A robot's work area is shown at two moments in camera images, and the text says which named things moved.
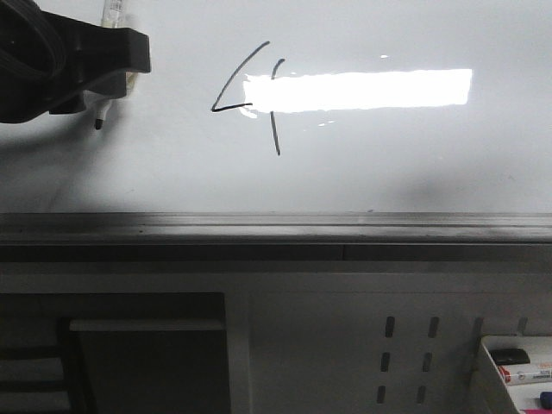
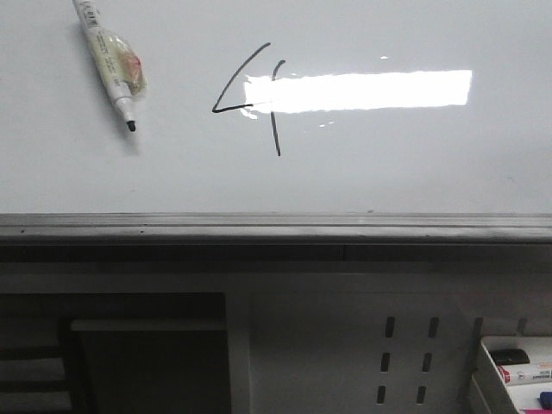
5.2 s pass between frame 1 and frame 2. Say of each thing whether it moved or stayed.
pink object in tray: stayed
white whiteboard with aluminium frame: stayed
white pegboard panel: stayed
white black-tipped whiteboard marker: moved
